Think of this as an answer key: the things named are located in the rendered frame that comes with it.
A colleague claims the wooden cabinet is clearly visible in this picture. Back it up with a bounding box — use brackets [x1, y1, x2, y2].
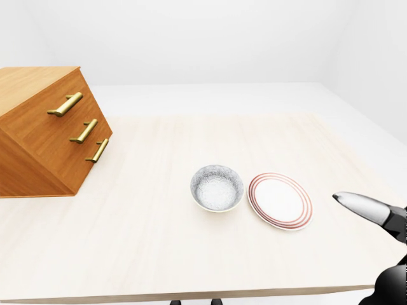
[0, 65, 114, 199]

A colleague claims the silver and black right hand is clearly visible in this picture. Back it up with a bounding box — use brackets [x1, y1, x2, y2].
[332, 191, 407, 246]

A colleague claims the long brass drawer handle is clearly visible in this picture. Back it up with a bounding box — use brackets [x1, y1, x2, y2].
[46, 91, 84, 118]

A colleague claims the medium wooden cabinet drawer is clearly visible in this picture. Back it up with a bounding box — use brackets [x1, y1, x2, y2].
[24, 93, 107, 175]

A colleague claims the small wooden cabinet drawer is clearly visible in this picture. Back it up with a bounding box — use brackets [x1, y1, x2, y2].
[52, 114, 114, 196]

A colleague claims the large wooden cabinet drawer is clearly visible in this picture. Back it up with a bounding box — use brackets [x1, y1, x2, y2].
[0, 67, 96, 152]

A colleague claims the short brass drawer handle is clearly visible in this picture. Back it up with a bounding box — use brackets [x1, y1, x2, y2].
[85, 138, 109, 164]

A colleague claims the grey patterned bowl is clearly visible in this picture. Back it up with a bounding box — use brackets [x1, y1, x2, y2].
[190, 164, 245, 214]

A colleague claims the white plate with red rings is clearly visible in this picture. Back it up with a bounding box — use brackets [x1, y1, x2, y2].
[247, 172, 314, 231]

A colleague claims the medium brass drawer handle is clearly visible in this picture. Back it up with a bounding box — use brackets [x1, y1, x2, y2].
[69, 118, 99, 145]

